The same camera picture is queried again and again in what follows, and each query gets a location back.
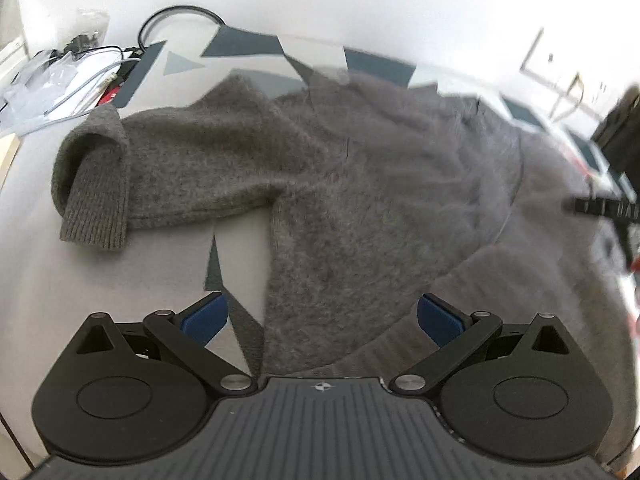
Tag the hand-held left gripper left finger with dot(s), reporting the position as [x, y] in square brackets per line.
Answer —
[205, 317]

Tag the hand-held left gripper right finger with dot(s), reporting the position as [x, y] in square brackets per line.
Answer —
[440, 317]

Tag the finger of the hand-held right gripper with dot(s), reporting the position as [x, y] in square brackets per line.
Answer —
[605, 208]

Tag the grey knit sweater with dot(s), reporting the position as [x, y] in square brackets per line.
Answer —
[350, 185]

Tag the black pouch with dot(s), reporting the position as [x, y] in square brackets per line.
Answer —
[617, 125]

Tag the geometric patterned bed sheet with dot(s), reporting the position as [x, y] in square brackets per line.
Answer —
[125, 280]

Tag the small red object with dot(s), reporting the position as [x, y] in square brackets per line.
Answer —
[111, 94]

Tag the plastic bag of black parts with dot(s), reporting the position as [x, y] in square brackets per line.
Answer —
[90, 25]

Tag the white wall socket panel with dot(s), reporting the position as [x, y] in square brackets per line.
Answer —
[547, 57]

